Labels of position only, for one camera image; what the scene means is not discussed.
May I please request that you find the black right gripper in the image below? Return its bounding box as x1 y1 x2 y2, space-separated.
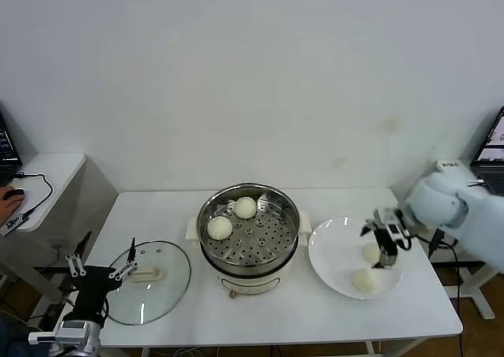
360 219 399 270

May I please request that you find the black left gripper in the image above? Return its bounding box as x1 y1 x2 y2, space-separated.
65 230 139 323

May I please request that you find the white steamed baozi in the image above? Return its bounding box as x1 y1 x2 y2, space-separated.
362 243 382 263
206 216 233 240
351 268 380 293
233 196 259 220

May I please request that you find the round glass pot lid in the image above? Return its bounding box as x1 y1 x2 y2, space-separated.
106 240 192 326

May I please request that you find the bare person hand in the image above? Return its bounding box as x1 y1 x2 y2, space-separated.
0 185 25 225

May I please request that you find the white round plate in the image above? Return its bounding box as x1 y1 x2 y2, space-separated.
308 218 404 301

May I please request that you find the white side table with mouse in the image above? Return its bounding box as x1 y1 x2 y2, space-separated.
0 151 87 305

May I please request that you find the white side table with label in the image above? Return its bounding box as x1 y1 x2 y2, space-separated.
435 158 504 322

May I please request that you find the metal bowl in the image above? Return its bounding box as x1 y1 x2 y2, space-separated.
197 182 302 274

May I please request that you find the dark blue trouser leg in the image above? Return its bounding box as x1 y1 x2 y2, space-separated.
0 318 36 357

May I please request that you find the laptop with red desktop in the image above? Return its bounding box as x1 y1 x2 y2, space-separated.
0 104 23 187

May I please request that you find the grey laptop with open windows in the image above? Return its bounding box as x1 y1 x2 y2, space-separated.
471 106 504 195

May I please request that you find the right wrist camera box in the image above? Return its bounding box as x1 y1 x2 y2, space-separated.
372 207 411 243

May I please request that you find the black cable with inline adapter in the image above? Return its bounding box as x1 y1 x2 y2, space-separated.
428 227 464 344

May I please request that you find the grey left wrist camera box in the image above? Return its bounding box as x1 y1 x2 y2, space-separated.
28 320 88 344

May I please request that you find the thin black laptop cable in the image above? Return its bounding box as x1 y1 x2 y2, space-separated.
14 170 55 218

